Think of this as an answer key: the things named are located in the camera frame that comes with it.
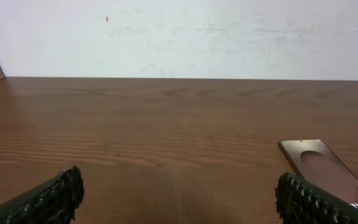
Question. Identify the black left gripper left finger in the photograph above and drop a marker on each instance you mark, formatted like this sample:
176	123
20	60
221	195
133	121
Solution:
53	201

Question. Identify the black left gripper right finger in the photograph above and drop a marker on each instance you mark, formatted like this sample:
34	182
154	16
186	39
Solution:
299	201

